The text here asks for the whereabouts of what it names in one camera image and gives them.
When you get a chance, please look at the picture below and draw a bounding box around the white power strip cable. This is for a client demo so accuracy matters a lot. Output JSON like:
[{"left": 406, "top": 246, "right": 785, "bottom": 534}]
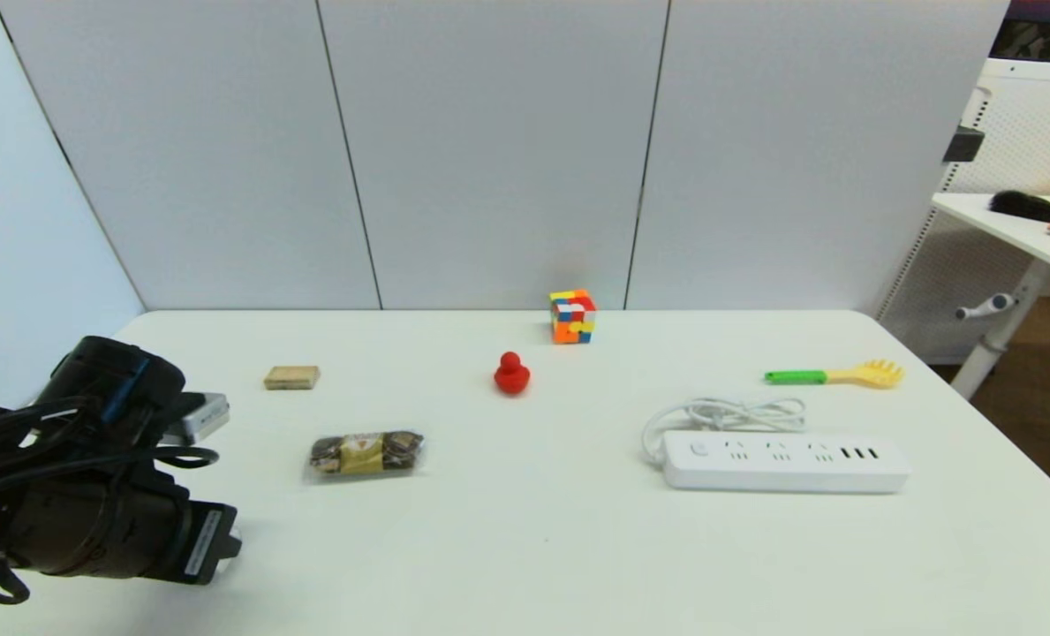
[{"left": 639, "top": 397, "right": 806, "bottom": 466}]

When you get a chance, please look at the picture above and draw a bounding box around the red rubber duck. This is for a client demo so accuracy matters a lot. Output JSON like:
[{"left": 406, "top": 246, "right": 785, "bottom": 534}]
[{"left": 493, "top": 352, "right": 532, "bottom": 396}]

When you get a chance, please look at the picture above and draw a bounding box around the white side table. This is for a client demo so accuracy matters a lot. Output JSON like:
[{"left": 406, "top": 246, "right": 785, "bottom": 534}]
[{"left": 930, "top": 193, "right": 1050, "bottom": 401}]

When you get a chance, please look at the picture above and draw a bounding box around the grey table crank handle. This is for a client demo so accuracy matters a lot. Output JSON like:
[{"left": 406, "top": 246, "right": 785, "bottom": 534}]
[{"left": 956, "top": 294, "right": 1016, "bottom": 322}]

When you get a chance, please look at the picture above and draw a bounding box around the small tan wooden block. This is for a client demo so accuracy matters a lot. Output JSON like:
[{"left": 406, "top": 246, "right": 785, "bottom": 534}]
[{"left": 264, "top": 366, "right": 322, "bottom": 391}]

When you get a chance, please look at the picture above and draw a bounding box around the white pegboard panel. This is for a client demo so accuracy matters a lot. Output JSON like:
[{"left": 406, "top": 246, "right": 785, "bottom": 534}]
[{"left": 878, "top": 58, "right": 1050, "bottom": 365}]

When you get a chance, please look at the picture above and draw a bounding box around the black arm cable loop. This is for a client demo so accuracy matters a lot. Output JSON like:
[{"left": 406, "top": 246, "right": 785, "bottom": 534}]
[{"left": 0, "top": 397, "right": 220, "bottom": 496}]

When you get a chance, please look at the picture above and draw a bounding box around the multicoloured puzzle cube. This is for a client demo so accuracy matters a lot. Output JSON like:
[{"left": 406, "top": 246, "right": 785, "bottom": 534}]
[{"left": 549, "top": 289, "right": 597, "bottom": 345}]

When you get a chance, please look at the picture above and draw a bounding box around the white power strip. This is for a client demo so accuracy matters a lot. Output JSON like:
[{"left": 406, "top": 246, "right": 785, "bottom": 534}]
[{"left": 661, "top": 430, "right": 911, "bottom": 494}]

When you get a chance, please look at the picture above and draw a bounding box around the black box on pegboard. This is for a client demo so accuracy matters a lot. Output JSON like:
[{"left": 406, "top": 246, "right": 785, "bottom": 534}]
[{"left": 941, "top": 126, "right": 984, "bottom": 164}]

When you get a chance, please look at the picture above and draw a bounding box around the black fuzzy object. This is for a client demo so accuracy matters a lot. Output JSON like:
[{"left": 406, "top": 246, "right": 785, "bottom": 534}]
[{"left": 988, "top": 191, "right": 1050, "bottom": 223}]

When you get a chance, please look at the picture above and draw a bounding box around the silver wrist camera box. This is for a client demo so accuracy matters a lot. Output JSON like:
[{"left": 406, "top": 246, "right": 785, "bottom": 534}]
[{"left": 162, "top": 392, "right": 230, "bottom": 445}]

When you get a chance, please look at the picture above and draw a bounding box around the clear-wrapped chocolate pack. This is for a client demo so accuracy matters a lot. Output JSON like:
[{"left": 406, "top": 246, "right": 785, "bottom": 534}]
[{"left": 304, "top": 429, "right": 427, "bottom": 483}]

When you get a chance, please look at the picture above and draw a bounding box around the green-handled yellow toy fork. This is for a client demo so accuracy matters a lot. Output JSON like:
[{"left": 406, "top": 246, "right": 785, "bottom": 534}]
[{"left": 763, "top": 359, "right": 904, "bottom": 390}]

